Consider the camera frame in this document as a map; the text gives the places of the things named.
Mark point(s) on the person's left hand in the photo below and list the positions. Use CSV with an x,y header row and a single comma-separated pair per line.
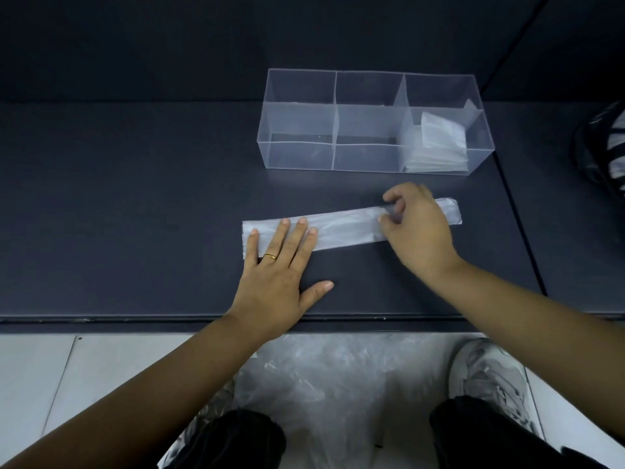
x,y
273,297

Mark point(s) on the person's right hand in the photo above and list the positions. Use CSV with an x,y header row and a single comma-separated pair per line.
x,y
425,239

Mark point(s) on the clear plastic bag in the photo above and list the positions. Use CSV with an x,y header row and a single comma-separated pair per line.
x,y
342,229

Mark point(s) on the stack of plastic bags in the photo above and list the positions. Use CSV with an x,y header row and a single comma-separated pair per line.
x,y
434,146

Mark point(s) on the pile of plastic bags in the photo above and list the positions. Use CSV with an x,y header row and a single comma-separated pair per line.
x,y
332,390

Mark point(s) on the clear three-compartment plastic box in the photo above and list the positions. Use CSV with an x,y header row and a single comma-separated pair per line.
x,y
298,122

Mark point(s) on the person's right forearm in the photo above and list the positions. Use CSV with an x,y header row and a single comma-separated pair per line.
x,y
547,332

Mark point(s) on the person's left forearm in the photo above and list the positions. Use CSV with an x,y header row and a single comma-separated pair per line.
x,y
127,405

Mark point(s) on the person's left grey shoe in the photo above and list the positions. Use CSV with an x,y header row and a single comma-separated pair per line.
x,y
205,420

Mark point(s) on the person's grey shoe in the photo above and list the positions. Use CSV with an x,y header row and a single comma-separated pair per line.
x,y
493,380
205,420

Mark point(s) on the person's right grey shoe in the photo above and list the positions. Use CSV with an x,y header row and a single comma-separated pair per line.
x,y
493,380

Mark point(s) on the black white striped tote bag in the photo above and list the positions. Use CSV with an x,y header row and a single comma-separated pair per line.
x,y
603,151

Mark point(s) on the black trousers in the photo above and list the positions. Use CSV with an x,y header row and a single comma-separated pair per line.
x,y
478,439

